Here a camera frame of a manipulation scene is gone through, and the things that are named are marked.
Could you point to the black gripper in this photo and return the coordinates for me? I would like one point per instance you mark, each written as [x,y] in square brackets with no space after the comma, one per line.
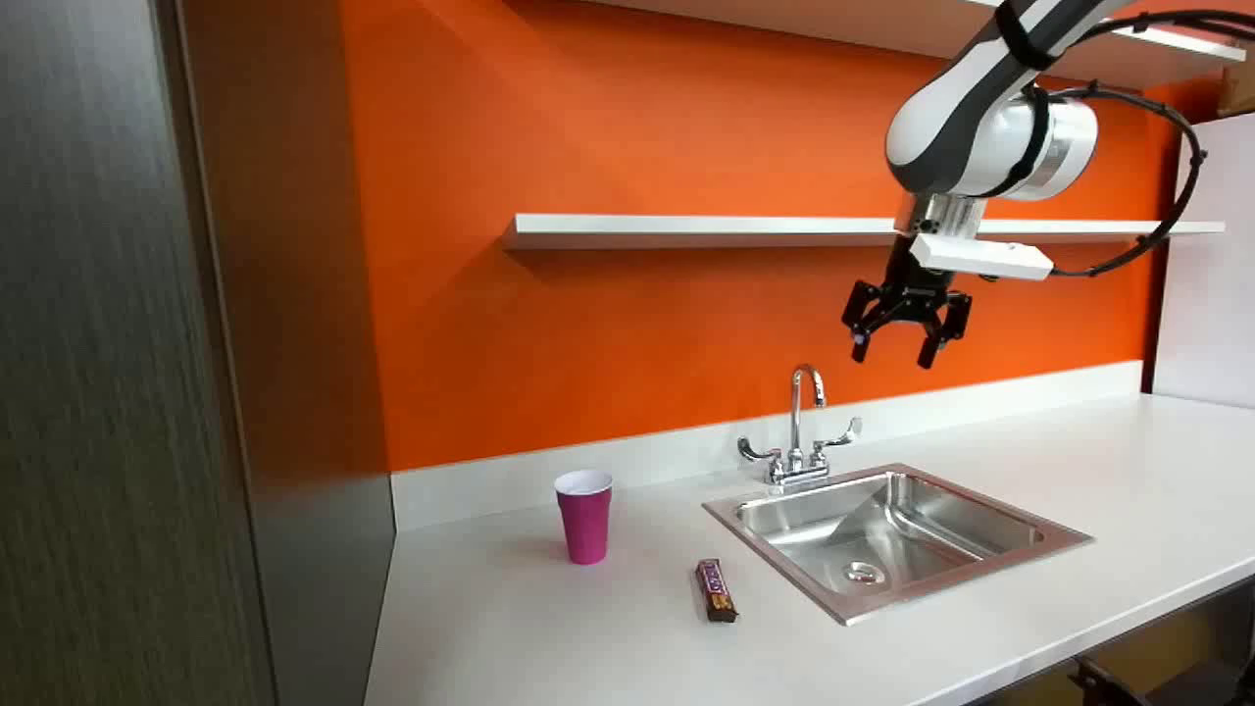
[907,301]

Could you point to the brown Snickers packet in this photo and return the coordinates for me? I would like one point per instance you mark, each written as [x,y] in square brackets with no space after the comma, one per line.
[714,589]

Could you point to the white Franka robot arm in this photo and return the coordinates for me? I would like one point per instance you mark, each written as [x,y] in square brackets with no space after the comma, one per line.
[962,100]

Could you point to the stainless steel sink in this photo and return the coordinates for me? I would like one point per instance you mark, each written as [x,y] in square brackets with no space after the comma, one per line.
[902,531]

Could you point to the metal sink drain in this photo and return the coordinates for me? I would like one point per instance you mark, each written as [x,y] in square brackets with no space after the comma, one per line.
[866,574]

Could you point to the white side panel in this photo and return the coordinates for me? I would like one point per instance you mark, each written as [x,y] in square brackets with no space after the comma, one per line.
[1209,276]

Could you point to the pink plastic cup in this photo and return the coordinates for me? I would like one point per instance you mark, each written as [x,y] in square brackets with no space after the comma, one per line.
[586,518]

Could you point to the dark wood cabinet panel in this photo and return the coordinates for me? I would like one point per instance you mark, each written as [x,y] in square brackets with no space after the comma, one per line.
[141,392]

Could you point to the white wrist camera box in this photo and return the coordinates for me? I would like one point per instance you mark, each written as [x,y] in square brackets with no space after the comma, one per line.
[981,256]

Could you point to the white wall shelf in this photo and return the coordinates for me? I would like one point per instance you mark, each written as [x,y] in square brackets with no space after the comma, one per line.
[731,227]

